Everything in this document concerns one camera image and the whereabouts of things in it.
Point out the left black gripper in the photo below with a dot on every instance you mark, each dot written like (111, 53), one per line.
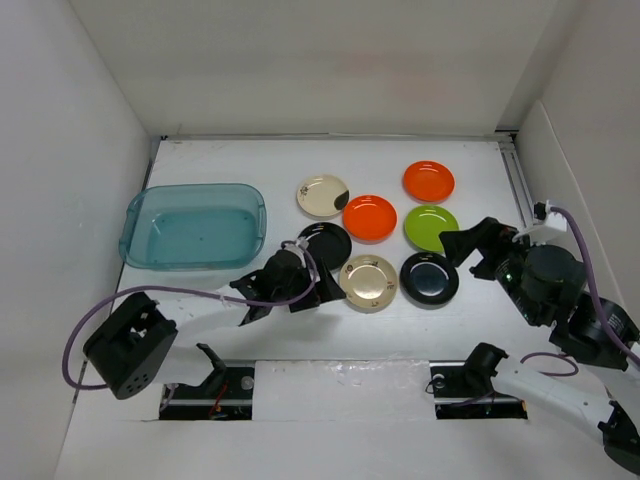
(325, 290)

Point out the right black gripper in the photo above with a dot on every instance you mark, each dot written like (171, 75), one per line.
(457, 244)

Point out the lime green plate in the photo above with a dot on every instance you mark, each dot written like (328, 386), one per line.
(424, 224)

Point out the orange plate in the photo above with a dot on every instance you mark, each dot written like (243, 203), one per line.
(370, 218)
(429, 181)

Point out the cream plate with floral pattern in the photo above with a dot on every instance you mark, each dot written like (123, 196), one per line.
(369, 282)

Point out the cream plate with black patch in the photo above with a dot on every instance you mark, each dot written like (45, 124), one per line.
(322, 196)

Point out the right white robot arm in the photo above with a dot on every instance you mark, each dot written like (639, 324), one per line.
(547, 273)

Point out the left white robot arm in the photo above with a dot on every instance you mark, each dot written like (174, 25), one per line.
(130, 346)

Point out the blue transparent plastic bin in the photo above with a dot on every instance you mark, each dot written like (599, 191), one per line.
(194, 227)

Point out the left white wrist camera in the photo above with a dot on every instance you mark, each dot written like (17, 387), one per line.
(301, 243)

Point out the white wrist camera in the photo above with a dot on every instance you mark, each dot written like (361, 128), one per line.
(547, 225)
(301, 243)

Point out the aluminium rail right side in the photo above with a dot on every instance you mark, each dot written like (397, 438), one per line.
(524, 203)

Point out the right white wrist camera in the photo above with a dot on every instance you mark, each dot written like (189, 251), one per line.
(547, 225)

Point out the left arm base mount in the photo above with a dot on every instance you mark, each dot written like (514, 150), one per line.
(231, 401)

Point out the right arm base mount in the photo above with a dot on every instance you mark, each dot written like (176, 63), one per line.
(458, 398)

